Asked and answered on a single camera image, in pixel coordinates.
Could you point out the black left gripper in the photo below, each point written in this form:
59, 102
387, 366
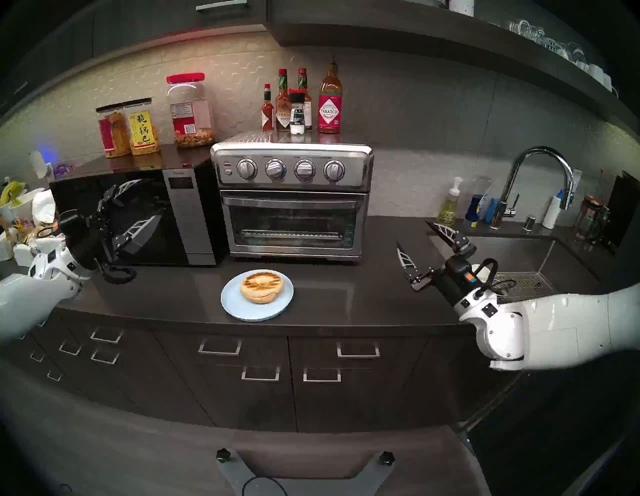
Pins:
82, 235

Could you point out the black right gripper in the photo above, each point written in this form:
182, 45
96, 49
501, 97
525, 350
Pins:
460, 282

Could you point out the light blue plate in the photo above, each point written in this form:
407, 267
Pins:
240, 309

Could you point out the toasted bagel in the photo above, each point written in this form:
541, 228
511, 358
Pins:
261, 286

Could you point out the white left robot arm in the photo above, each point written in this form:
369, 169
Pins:
30, 300

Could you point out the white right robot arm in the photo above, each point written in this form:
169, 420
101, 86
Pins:
565, 330

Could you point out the silver oven knob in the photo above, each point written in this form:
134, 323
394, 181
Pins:
275, 169
334, 171
304, 170
247, 169

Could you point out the stainless steel toaster oven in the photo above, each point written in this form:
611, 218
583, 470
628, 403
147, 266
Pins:
290, 152

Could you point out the yellow liquid soap dispenser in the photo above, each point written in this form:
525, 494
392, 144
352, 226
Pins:
449, 210

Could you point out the black silver microwave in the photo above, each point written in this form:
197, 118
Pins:
190, 220

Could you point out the blue dish soap bottle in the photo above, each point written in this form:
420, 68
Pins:
475, 210

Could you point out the chrome gooseneck faucet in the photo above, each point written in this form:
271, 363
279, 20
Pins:
496, 220

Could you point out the purple snack packet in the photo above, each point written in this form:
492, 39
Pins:
65, 170

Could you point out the red label snack jar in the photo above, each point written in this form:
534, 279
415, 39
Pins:
111, 134

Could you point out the white paper bag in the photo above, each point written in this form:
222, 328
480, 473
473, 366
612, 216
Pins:
44, 207

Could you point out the yellow label snack jar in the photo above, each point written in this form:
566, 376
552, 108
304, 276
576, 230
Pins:
144, 130

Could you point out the stainless steel sink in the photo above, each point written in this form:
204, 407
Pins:
520, 252

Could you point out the clear bag of bread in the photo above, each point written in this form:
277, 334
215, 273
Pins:
42, 229

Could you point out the white paper roll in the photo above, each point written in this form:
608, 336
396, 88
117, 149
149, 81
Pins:
39, 165

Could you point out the chrome sink fitting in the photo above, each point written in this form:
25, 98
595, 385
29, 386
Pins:
529, 223

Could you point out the white bowl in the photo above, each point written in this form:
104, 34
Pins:
25, 205

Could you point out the metal sink grid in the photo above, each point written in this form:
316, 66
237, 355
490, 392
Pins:
542, 292

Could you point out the white container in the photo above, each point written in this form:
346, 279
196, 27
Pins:
21, 252

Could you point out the red lid clear snack jar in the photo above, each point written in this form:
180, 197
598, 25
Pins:
190, 115

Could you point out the yellow bananas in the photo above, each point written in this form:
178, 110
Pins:
11, 191

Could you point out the white bottle blue cap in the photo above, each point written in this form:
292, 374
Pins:
552, 215

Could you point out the white box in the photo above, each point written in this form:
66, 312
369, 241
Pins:
5, 247

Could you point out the glass french press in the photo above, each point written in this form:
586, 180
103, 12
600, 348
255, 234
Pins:
587, 222

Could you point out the small red Tabasco bottle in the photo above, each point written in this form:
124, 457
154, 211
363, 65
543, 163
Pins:
268, 115

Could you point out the large orange Tabasco bottle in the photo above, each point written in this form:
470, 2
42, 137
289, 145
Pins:
330, 112

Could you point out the brown sauce Tabasco bottle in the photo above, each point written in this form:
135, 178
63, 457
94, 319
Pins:
283, 115

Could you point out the black cap salt shaker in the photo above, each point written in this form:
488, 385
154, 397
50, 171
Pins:
297, 117

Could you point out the black countertop appliance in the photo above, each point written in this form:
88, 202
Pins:
625, 212

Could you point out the green neck sauce bottle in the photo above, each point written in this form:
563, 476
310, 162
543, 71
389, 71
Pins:
303, 79

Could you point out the dark wood base cabinet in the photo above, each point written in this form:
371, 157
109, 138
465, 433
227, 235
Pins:
260, 405

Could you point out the white mug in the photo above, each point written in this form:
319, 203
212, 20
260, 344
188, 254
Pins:
585, 67
600, 80

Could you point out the clear drinking glass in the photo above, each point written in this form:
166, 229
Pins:
575, 52
518, 27
538, 35

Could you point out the white dotted cup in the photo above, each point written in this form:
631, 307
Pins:
461, 6

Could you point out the grey wall cabinet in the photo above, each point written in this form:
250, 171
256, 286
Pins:
150, 22

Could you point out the black bracket knob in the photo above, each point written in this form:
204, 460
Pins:
223, 455
386, 457

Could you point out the dark wall shelf unit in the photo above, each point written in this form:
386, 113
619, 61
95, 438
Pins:
380, 30

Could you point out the grey robot base bracket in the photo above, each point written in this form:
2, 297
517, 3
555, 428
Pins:
305, 485

